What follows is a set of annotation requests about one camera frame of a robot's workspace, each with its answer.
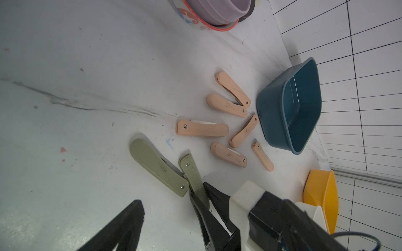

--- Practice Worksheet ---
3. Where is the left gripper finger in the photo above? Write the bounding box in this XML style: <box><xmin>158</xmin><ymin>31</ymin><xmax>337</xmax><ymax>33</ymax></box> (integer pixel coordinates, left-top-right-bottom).
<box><xmin>79</xmin><ymin>200</ymin><xmax>145</xmax><ymax>251</ymax></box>

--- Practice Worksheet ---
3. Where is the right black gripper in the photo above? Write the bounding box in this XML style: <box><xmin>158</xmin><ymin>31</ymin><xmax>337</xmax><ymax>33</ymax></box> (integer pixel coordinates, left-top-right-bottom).
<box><xmin>190</xmin><ymin>181</ymin><xmax>345</xmax><ymax>251</ymax></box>

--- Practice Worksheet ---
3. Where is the olive green folding knife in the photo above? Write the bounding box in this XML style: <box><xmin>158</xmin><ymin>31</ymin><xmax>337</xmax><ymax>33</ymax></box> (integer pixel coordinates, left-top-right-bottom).
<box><xmin>179</xmin><ymin>153</ymin><xmax>210</xmax><ymax>210</ymax></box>
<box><xmin>129</xmin><ymin>139</ymin><xmax>189</xmax><ymax>198</ymax></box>

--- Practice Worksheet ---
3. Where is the white storage box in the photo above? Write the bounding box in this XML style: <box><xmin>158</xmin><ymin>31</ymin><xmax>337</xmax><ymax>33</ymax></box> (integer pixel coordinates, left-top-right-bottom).
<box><xmin>295</xmin><ymin>202</ymin><xmax>328</xmax><ymax>233</ymax></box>

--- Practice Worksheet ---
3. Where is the yellow storage box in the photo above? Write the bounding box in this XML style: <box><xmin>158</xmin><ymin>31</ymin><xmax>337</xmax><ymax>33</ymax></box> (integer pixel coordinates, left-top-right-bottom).
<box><xmin>303</xmin><ymin>169</ymin><xmax>339</xmax><ymax>234</ymax></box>

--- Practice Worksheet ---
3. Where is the dark teal storage box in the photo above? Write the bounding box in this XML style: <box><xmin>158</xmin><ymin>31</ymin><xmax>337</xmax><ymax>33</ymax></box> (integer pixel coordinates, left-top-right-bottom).
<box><xmin>256</xmin><ymin>58</ymin><xmax>322</xmax><ymax>155</ymax></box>

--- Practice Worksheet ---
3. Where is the pink glass bowl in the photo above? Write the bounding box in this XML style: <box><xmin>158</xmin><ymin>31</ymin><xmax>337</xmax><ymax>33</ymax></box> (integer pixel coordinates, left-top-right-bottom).
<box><xmin>169</xmin><ymin>0</ymin><xmax>255</xmax><ymax>32</ymax></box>

